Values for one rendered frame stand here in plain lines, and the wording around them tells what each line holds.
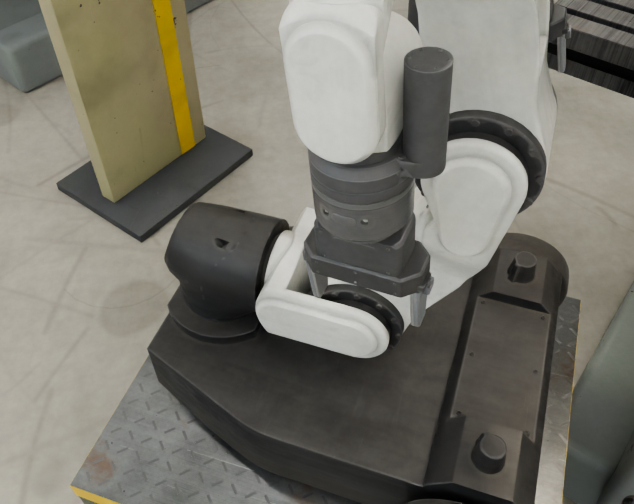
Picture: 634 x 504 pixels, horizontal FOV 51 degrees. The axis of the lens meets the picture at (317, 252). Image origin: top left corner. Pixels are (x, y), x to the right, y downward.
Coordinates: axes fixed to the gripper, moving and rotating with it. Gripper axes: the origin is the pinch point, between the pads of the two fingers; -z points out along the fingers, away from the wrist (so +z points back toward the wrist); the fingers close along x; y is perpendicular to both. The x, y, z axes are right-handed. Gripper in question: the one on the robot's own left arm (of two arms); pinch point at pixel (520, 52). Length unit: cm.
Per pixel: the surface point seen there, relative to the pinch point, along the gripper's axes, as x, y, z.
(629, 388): 19, 1, -85
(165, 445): -55, -50, -43
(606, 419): 15, -8, -84
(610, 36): 11.2, 17.3, -8.7
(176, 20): -107, 68, -24
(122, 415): -65, -47, -40
